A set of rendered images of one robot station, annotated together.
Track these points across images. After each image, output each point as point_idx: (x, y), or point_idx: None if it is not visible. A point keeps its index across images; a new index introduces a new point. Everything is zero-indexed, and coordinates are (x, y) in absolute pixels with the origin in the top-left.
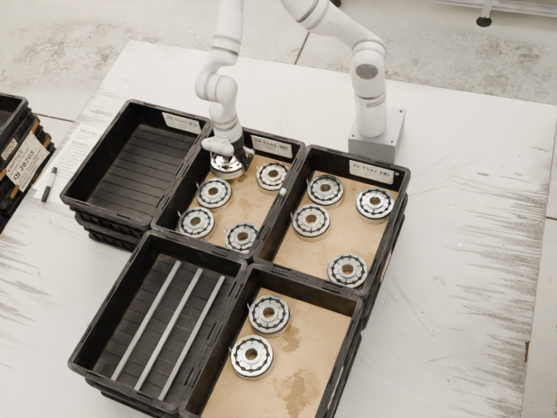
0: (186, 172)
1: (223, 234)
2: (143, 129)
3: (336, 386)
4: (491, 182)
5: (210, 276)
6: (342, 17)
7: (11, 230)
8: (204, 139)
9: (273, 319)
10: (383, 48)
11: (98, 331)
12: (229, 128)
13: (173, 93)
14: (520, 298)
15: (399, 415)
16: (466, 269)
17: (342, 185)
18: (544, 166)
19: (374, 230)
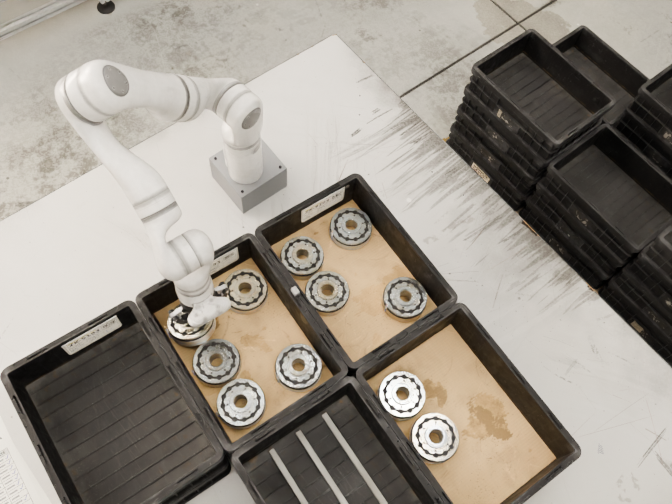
0: (184, 370)
1: (270, 383)
2: (39, 387)
3: None
4: (368, 133)
5: (311, 427)
6: (205, 82)
7: None
8: (190, 319)
9: (413, 393)
10: (244, 85)
11: None
12: (209, 283)
13: None
14: (484, 197)
15: (525, 354)
16: (434, 213)
17: (310, 238)
18: (383, 88)
19: (372, 248)
